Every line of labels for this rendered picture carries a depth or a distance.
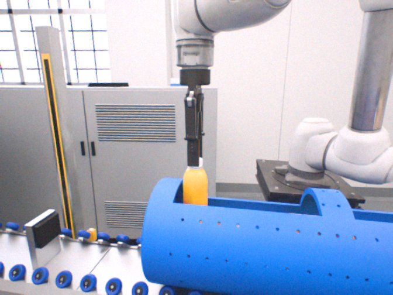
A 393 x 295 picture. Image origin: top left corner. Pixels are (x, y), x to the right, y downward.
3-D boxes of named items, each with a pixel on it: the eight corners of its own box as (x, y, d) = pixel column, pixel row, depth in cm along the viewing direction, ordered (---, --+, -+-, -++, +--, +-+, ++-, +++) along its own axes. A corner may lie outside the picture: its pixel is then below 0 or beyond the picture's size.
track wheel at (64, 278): (61, 268, 74) (57, 269, 72) (75, 271, 73) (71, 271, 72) (56, 287, 72) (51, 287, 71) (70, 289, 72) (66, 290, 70)
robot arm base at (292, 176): (273, 166, 128) (274, 155, 127) (320, 171, 124) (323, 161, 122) (275, 181, 111) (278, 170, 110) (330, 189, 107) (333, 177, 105)
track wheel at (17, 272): (16, 263, 77) (10, 263, 75) (29, 264, 76) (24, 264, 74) (10, 280, 75) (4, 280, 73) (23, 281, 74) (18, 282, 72)
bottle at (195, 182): (208, 227, 68) (209, 168, 64) (183, 228, 68) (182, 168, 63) (206, 215, 74) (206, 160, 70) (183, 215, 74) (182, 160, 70)
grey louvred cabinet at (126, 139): (28, 214, 298) (4, 85, 261) (214, 221, 282) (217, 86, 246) (-13, 243, 245) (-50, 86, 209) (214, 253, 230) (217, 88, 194)
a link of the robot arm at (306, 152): (300, 157, 126) (309, 113, 119) (338, 170, 112) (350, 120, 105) (279, 163, 117) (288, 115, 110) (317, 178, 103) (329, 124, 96)
